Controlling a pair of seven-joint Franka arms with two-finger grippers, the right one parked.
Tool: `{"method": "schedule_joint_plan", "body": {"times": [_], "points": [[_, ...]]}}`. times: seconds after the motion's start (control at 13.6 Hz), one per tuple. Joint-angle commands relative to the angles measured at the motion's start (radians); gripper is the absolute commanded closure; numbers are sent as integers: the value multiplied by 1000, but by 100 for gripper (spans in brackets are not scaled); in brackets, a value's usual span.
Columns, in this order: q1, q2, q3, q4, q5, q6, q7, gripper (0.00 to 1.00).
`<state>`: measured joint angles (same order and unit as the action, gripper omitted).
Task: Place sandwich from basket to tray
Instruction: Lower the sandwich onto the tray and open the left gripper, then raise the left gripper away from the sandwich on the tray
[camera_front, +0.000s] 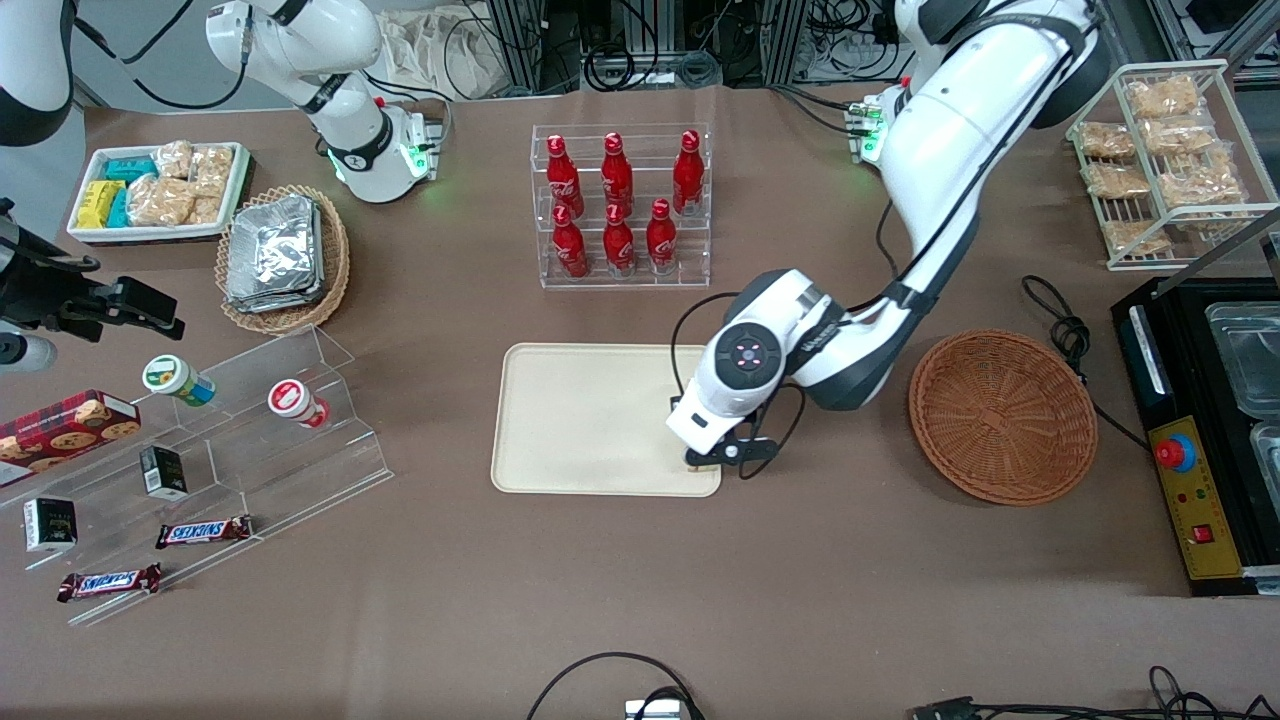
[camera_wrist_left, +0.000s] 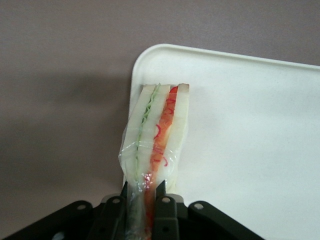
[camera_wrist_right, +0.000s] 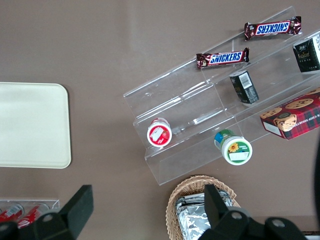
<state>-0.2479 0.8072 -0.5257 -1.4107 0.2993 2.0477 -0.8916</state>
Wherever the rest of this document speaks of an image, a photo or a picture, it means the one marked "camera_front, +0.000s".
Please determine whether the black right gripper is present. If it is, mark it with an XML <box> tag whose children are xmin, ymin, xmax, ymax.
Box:
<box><xmin>0</xmin><ymin>232</ymin><xmax>188</xmax><ymax>342</ymax></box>

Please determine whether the white rectangular snack tray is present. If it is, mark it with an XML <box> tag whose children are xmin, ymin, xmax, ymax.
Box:
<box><xmin>66</xmin><ymin>141</ymin><xmax>252</xmax><ymax>247</ymax></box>

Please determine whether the cream plastic tray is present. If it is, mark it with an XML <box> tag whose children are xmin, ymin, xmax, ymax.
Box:
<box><xmin>490</xmin><ymin>343</ymin><xmax>723</xmax><ymax>498</ymax></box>

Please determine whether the oval tan wicker basket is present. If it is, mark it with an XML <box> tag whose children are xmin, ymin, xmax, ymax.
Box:
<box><xmin>215</xmin><ymin>184</ymin><xmax>352</xmax><ymax>336</ymax></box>

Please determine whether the round brown wicker basket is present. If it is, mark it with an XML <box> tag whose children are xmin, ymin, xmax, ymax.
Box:
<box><xmin>908</xmin><ymin>329</ymin><xmax>1100</xmax><ymax>507</ymax></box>

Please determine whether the green lid cup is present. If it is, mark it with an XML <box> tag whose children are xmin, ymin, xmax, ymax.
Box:
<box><xmin>141</xmin><ymin>354</ymin><xmax>217</xmax><ymax>408</ymax></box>

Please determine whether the yellow snack packet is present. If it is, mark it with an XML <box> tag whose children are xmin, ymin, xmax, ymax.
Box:
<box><xmin>77</xmin><ymin>180</ymin><xmax>127</xmax><ymax>230</ymax></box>

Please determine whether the silver foil packet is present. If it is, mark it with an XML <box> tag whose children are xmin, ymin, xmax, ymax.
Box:
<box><xmin>228</xmin><ymin>196</ymin><xmax>317</xmax><ymax>301</ymax></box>
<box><xmin>225</xmin><ymin>200</ymin><xmax>325</xmax><ymax>314</ymax></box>

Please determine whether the red cookie box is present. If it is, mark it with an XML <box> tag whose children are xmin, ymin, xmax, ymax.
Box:
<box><xmin>0</xmin><ymin>389</ymin><xmax>143</xmax><ymax>489</ymax></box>

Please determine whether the small black box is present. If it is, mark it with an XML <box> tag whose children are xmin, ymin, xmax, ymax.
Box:
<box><xmin>138</xmin><ymin>444</ymin><xmax>190</xmax><ymax>502</ymax></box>
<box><xmin>22</xmin><ymin>496</ymin><xmax>79</xmax><ymax>554</ymax></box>

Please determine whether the red lid cup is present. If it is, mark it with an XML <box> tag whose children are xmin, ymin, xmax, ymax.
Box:
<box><xmin>266</xmin><ymin>378</ymin><xmax>332</xmax><ymax>430</ymax></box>

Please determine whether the clear acrylic bottle rack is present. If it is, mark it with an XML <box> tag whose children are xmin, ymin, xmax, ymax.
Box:
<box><xmin>531</xmin><ymin>123</ymin><xmax>712</xmax><ymax>291</ymax></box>

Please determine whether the clear acrylic stepped shelf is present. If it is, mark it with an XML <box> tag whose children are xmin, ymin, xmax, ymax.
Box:
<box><xmin>0</xmin><ymin>323</ymin><xmax>395</xmax><ymax>629</ymax></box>

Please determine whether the red cola bottle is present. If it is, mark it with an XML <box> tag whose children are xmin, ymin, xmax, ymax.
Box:
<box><xmin>552</xmin><ymin>205</ymin><xmax>591</xmax><ymax>280</ymax></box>
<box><xmin>601</xmin><ymin>132</ymin><xmax>635</xmax><ymax>216</ymax></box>
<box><xmin>603</xmin><ymin>203</ymin><xmax>637</xmax><ymax>277</ymax></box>
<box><xmin>672</xmin><ymin>130</ymin><xmax>706</xmax><ymax>217</ymax></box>
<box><xmin>645</xmin><ymin>198</ymin><xmax>679</xmax><ymax>274</ymax></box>
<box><xmin>545</xmin><ymin>135</ymin><xmax>585</xmax><ymax>219</ymax></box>

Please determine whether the brown snickers bar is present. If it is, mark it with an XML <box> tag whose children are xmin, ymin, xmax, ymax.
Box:
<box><xmin>154</xmin><ymin>514</ymin><xmax>254</xmax><ymax>551</ymax></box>
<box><xmin>56</xmin><ymin>562</ymin><xmax>164</xmax><ymax>604</ymax></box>

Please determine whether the beige canvas bag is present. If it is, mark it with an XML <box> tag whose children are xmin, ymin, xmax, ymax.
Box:
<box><xmin>377</xmin><ymin>8</ymin><xmax>514</xmax><ymax>102</ymax></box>

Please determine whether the black machine housing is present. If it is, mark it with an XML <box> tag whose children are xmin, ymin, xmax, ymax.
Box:
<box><xmin>1112</xmin><ymin>272</ymin><xmax>1280</xmax><ymax>598</ymax></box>

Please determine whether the clear bagged pastry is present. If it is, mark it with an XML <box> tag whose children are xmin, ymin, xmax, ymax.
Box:
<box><xmin>1081</xmin><ymin>162</ymin><xmax>1152</xmax><ymax>200</ymax></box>
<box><xmin>1158</xmin><ymin>148</ymin><xmax>1244</xmax><ymax>208</ymax></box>
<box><xmin>1127</xmin><ymin>76</ymin><xmax>1201</xmax><ymax>120</ymax></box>
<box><xmin>1140</xmin><ymin>116</ymin><xmax>1217</xmax><ymax>157</ymax></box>
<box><xmin>1077</xmin><ymin>121</ymin><xmax>1137</xmax><ymax>160</ymax></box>
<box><xmin>1102</xmin><ymin>219</ymin><xmax>1173</xmax><ymax>253</ymax></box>

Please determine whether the yellow control panel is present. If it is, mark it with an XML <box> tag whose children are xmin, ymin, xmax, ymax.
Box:
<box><xmin>1147</xmin><ymin>414</ymin><xmax>1247</xmax><ymax>582</ymax></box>

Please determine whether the clear plastic container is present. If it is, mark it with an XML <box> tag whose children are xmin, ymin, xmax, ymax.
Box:
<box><xmin>1249</xmin><ymin>421</ymin><xmax>1280</xmax><ymax>492</ymax></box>
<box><xmin>1204</xmin><ymin>301</ymin><xmax>1280</xmax><ymax>417</ymax></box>

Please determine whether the grey metal bar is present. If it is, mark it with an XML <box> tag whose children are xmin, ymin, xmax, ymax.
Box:
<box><xmin>1178</xmin><ymin>204</ymin><xmax>1280</xmax><ymax>273</ymax></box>

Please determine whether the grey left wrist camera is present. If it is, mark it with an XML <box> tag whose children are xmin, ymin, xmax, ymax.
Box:
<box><xmin>720</xmin><ymin>435</ymin><xmax>782</xmax><ymax>470</ymax></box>

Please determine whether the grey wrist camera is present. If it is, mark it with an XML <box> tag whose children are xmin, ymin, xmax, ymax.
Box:
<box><xmin>720</xmin><ymin>435</ymin><xmax>782</xmax><ymax>470</ymax></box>
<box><xmin>0</xmin><ymin>333</ymin><xmax>57</xmax><ymax>374</ymax></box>

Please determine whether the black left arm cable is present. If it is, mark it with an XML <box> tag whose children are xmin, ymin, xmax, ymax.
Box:
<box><xmin>669</xmin><ymin>10</ymin><xmax>1097</xmax><ymax>482</ymax></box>

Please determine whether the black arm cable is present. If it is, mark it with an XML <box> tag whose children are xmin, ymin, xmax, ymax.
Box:
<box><xmin>74</xmin><ymin>0</ymin><xmax>253</xmax><ymax>112</ymax></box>
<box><xmin>669</xmin><ymin>10</ymin><xmax>1097</xmax><ymax>482</ymax></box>

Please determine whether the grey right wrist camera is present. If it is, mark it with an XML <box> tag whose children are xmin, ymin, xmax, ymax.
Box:
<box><xmin>0</xmin><ymin>333</ymin><xmax>57</xmax><ymax>374</ymax></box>

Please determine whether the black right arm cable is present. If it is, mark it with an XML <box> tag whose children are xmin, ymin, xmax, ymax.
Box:
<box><xmin>74</xmin><ymin>0</ymin><xmax>253</xmax><ymax>112</ymax></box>

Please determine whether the black looped cable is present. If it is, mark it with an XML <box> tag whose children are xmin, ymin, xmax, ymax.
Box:
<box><xmin>526</xmin><ymin>651</ymin><xmax>707</xmax><ymax>720</ymax></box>

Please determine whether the black cable with connector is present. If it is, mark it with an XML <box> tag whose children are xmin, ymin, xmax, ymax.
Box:
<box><xmin>908</xmin><ymin>665</ymin><xmax>1280</xmax><ymax>720</ymax></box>

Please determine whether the grey coiled cable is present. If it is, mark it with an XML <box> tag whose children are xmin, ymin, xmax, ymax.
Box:
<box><xmin>674</xmin><ymin>50</ymin><xmax>724</xmax><ymax>90</ymax></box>

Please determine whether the black table power cable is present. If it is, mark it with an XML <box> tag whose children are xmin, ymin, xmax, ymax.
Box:
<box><xmin>1021</xmin><ymin>274</ymin><xmax>1152</xmax><ymax>452</ymax></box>

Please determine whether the black coiled cable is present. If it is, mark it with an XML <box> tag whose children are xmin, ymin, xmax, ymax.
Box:
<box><xmin>582</xmin><ymin>44</ymin><xmax>637</xmax><ymax>92</ymax></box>

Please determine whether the white wire rack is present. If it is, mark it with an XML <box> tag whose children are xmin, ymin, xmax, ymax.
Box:
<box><xmin>1065</xmin><ymin>59</ymin><xmax>1280</xmax><ymax>272</ymax></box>

